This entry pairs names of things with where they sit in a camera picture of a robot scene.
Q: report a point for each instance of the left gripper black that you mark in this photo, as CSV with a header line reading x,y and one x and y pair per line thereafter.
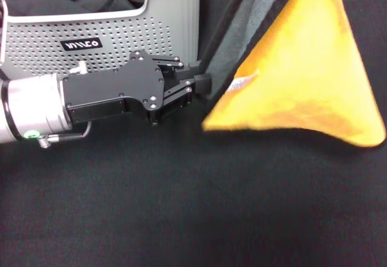
x,y
115,88

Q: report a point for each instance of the grey yellow towel black trim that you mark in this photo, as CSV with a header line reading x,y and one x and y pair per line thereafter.
x,y
302,67

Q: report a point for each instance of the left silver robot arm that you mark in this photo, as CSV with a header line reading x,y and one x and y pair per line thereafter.
x,y
33,104

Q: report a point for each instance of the grey perforated storage box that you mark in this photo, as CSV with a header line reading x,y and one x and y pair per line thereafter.
x,y
136,34

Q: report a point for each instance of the black tablecloth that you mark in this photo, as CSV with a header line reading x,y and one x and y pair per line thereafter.
x,y
193,203

